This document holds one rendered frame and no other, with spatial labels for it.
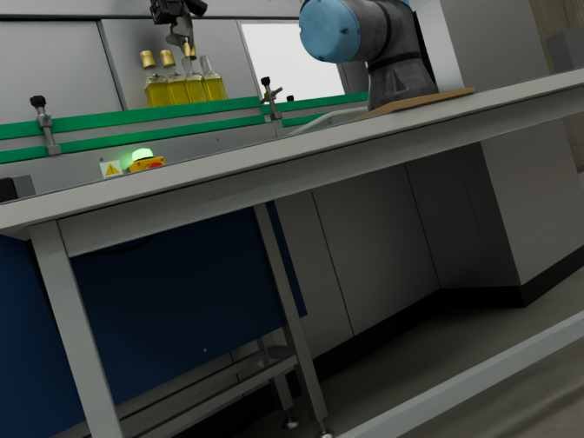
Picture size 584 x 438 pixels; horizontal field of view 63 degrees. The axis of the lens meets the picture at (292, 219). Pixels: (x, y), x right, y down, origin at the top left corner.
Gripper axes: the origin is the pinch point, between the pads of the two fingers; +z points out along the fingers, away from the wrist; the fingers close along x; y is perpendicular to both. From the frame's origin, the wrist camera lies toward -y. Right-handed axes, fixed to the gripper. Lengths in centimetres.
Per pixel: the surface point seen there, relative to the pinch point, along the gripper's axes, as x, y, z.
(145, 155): 21, 32, 34
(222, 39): -11.4, -20.3, -7.4
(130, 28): -11.9, 10.7, -11.7
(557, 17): -145, -655, -90
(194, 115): 13.6, 12.7, 24.1
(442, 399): 60, 4, 99
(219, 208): 51, 34, 51
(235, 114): 13.7, 0.5, 25.3
